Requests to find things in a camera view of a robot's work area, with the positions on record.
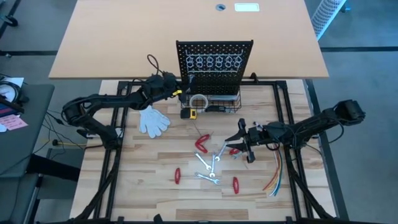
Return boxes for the grey side desk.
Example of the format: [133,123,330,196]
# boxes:
[0,83,56,179]

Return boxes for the pink paper note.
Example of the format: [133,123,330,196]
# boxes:
[0,113,29,131]

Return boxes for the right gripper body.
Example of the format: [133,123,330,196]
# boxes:
[246,124,267,147]

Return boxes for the cream masking tape roll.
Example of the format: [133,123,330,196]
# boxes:
[188,93,210,113]

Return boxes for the large tan table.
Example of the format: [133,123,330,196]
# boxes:
[49,0,330,80]

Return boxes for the black caster wheel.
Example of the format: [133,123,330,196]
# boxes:
[0,14,19,28]

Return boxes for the black wire basket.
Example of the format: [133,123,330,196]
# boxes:
[180,85,243,113]

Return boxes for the white perforated panel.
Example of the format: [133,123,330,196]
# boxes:
[312,0,348,40]

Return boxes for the black metal pegboard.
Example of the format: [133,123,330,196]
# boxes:
[175,39,254,96]

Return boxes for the silver wire ring rack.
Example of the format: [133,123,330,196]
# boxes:
[185,52,244,70]

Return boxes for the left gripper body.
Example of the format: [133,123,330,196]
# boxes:
[139,72,183,108]

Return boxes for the black camera cable loop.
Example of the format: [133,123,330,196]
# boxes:
[147,54,164,77]

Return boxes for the yellow black tape measure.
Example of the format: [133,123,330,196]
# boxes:
[180,108,198,121]

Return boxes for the white rectangular outlet plate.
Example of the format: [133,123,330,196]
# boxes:
[234,2,261,13]

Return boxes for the white knit work glove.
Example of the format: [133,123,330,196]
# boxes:
[139,105,172,139]

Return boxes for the multicolour wire harness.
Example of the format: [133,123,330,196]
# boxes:
[262,141,284,197]

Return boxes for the white paper sheet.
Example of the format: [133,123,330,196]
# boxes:
[0,77,25,103]

